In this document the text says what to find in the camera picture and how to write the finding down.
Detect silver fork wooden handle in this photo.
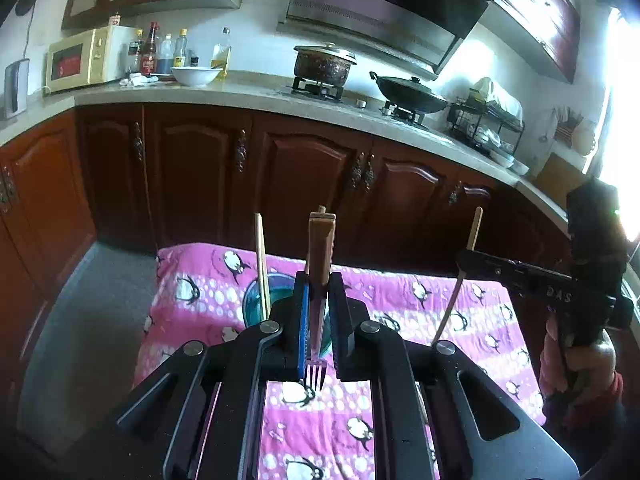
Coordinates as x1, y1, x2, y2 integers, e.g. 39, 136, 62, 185
305, 206, 336, 392

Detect small gold fork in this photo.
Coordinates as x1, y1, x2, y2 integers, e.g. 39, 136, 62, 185
432, 207, 484, 346

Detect person's right hand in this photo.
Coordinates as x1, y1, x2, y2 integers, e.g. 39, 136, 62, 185
538, 313, 616, 405

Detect light bamboo chopstick in holder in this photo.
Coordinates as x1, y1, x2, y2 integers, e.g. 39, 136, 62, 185
254, 212, 271, 321

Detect white teal-rimmed utensil holder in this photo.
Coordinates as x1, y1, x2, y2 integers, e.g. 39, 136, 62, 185
242, 273, 332, 358

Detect pink penguin tablecloth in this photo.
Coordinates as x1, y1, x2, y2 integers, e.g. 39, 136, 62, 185
131, 242, 549, 480

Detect dark wooden base cabinets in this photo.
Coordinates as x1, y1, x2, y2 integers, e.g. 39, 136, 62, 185
1, 103, 570, 408

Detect black dish drying rack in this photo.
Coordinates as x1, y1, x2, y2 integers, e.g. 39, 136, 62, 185
446, 101, 525, 155

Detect black wok with lid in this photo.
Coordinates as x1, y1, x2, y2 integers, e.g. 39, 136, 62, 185
369, 70, 449, 114

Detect gas stove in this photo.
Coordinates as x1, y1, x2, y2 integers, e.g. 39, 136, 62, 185
280, 77, 426, 128

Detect dark cooking pot with lid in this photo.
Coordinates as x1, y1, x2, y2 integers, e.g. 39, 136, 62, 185
294, 42, 357, 87

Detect white ceramic bowl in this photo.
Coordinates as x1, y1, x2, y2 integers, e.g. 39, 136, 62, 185
171, 66, 221, 87

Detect yellow oil bottle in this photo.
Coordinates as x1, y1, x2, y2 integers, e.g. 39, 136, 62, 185
210, 27, 231, 79

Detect dark sauce bottle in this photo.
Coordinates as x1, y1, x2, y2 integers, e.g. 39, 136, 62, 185
140, 22, 158, 77

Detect steel range hood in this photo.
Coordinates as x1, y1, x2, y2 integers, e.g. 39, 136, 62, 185
281, 0, 489, 80

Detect cream microwave oven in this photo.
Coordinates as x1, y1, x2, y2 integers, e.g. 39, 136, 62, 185
44, 25, 140, 93

